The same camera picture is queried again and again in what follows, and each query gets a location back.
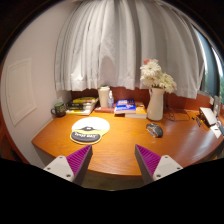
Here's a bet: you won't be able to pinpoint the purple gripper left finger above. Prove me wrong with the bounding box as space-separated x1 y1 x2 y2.
44 145 93 186

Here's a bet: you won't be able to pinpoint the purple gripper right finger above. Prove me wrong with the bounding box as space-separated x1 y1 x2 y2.
135 145 182 185

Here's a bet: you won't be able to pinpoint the grey computer mouse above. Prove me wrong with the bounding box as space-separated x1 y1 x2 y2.
146 123 163 138

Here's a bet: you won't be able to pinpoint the round white mouse pad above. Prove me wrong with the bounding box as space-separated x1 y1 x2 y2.
70 117 110 145

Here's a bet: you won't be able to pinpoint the orange yellow book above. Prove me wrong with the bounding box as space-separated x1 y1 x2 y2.
126 102 147 119

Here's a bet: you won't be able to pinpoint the white ceramic vase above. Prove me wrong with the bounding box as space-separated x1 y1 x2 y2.
147 88 164 121

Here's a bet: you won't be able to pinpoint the dark green mug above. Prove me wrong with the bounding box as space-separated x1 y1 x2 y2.
51 102 66 117

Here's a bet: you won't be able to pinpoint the stack of dark books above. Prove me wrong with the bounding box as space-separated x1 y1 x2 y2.
66 97 98 116

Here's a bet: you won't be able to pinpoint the red flat book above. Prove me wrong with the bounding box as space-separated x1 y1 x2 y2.
94 107 114 113

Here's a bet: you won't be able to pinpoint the blue book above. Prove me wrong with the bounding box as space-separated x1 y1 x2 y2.
114 99 136 114

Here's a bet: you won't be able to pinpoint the small clear bottle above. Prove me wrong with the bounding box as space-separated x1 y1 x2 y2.
108 90 114 109

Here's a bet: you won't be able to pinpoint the white electronic device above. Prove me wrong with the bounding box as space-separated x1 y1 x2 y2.
199 107 217 126

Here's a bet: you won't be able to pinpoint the white tumbler cup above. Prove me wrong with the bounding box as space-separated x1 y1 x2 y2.
98 86 110 108

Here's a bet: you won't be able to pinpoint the white and pink flowers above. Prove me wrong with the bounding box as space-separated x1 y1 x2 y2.
140 59 177 93

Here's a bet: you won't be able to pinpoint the white curtain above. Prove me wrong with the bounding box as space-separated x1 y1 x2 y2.
55 0 204 98

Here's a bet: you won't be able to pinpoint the black cable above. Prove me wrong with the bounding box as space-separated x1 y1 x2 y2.
163 95 202 123

